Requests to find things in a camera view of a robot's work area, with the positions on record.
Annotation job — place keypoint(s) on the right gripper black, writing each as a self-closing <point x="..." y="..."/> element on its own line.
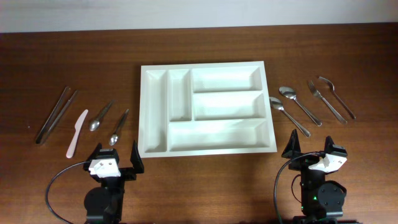
<point x="288" y="151"/>

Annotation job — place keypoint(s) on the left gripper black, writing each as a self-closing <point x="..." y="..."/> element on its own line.
<point x="130" y="173"/>

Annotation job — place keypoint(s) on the pink plastic knife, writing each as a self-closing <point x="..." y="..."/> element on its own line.
<point x="78" y="125"/>

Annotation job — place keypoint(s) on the metal tablespoon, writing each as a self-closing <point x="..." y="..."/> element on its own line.
<point x="275" y="103"/>

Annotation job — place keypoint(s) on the metal tablespoon farther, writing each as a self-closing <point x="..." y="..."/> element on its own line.
<point x="290" y="93"/>

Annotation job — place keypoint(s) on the metal chopstick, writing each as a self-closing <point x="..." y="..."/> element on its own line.
<point x="52" y="115"/>
<point x="59" y="115"/>

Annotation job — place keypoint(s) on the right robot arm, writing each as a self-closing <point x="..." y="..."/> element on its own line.
<point x="321" y="200"/>

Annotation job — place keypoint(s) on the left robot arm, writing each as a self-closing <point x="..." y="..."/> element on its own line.
<point x="104" y="204"/>

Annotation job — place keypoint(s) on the metal fork inner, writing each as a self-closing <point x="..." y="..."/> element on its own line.
<point x="317" y="94"/>

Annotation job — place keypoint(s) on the metal fork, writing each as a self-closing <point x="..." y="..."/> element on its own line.
<point x="317" y="94"/>
<point x="332" y="88"/>

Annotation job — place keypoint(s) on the metal fork outer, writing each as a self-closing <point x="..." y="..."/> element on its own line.
<point x="332" y="88"/>

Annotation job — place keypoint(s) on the white plastic cutlery tray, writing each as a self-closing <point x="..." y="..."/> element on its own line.
<point x="205" y="109"/>

